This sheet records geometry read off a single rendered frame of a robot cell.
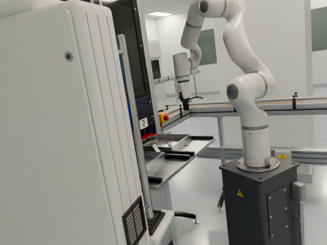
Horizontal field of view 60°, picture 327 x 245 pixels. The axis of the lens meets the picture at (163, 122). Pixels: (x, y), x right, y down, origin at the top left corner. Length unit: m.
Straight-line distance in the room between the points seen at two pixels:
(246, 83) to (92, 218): 0.78
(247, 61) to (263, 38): 1.69
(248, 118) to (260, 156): 0.18
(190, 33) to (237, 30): 0.31
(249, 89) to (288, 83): 1.78
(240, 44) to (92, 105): 0.78
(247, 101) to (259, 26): 1.85
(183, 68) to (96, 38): 0.97
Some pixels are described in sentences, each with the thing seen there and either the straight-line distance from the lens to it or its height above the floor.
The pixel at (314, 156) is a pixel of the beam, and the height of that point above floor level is 0.50.
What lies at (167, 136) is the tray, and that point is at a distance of 1.88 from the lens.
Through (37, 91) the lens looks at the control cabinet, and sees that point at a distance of 0.76.
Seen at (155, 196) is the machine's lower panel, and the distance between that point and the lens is 1.97.
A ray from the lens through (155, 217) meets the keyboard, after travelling 1.10.
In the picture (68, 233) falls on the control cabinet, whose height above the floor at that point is 0.96.
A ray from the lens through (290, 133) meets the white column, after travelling 3.07.
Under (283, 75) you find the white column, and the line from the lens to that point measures 2.97.
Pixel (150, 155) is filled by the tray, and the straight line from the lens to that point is 1.57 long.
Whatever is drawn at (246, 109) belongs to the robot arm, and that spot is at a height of 1.14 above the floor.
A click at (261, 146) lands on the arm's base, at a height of 0.97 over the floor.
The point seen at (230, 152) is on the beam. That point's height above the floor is 0.50.
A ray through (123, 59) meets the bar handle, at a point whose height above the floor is 1.41.
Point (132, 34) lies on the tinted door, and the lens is 1.81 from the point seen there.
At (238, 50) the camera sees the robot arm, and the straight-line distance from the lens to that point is 1.28.
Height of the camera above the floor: 1.39
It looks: 12 degrees down
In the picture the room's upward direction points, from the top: 8 degrees counter-clockwise
